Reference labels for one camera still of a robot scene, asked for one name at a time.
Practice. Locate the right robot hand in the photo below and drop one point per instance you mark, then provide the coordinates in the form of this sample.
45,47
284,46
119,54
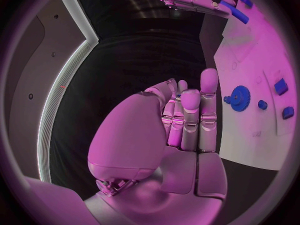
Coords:
187,0

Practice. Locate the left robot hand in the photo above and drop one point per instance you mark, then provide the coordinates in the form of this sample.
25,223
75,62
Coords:
131,135

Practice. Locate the blue long cylinder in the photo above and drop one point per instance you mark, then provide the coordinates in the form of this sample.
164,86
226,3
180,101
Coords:
238,13

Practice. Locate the white task board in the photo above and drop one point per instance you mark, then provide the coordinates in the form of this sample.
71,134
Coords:
246,131

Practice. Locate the blue short cylinder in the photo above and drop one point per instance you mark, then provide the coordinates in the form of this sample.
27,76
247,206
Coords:
245,0

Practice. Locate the small blue peg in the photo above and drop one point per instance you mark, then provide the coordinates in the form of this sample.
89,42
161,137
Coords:
226,98

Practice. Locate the blue gear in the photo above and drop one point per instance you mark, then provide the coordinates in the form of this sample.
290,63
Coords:
240,98

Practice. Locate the blue block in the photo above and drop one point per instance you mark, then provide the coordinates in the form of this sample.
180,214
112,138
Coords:
280,86
288,113

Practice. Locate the blue plug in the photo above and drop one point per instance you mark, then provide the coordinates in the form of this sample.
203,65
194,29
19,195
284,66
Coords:
262,104

